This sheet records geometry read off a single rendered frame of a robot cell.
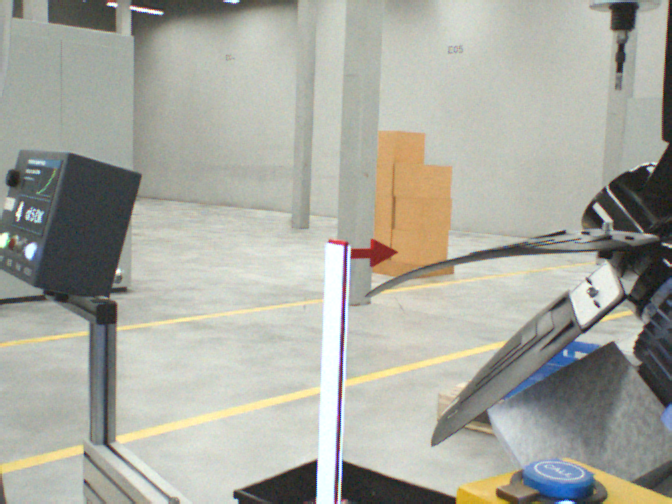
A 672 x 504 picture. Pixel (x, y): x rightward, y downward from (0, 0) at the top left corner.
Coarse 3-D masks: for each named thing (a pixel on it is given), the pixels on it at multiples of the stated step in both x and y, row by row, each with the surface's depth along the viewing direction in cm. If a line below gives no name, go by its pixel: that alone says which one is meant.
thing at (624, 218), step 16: (624, 176) 92; (640, 176) 92; (608, 192) 92; (624, 192) 91; (640, 192) 91; (592, 208) 94; (608, 208) 92; (624, 208) 91; (640, 208) 90; (656, 208) 89; (592, 224) 94; (624, 224) 91; (640, 224) 89; (656, 224) 89; (624, 256) 91; (640, 256) 91; (656, 256) 89; (624, 272) 93; (640, 272) 91; (656, 272) 86; (640, 288) 88; (656, 288) 87; (640, 304) 89; (640, 320) 93
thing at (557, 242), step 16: (528, 240) 85; (544, 240) 83; (560, 240) 83; (576, 240) 83; (592, 240) 82; (608, 240) 83; (464, 256) 70; (480, 256) 69; (496, 256) 70; (512, 256) 73; (416, 272) 75; (384, 288) 83
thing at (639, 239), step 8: (576, 232) 92; (592, 232) 92; (600, 232) 91; (616, 232) 91; (624, 232) 90; (624, 240) 86; (632, 240) 85; (640, 240) 85; (648, 240) 85; (656, 240) 86
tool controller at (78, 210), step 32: (32, 160) 125; (64, 160) 112; (96, 160) 114; (32, 192) 121; (64, 192) 112; (96, 192) 114; (128, 192) 117; (0, 224) 131; (32, 224) 117; (64, 224) 112; (96, 224) 115; (128, 224) 118; (0, 256) 127; (64, 256) 113; (96, 256) 115; (64, 288) 113; (96, 288) 116
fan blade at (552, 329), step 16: (560, 304) 102; (544, 320) 102; (560, 320) 99; (576, 320) 96; (512, 336) 110; (528, 336) 102; (544, 336) 99; (560, 336) 96; (576, 336) 94; (496, 352) 113; (512, 352) 103; (528, 352) 100; (544, 352) 97; (496, 368) 104; (512, 368) 100; (528, 368) 97; (480, 384) 104; (496, 384) 100; (512, 384) 97; (464, 400) 104; (480, 400) 100; (496, 400) 97; (464, 416) 99; (448, 432) 99
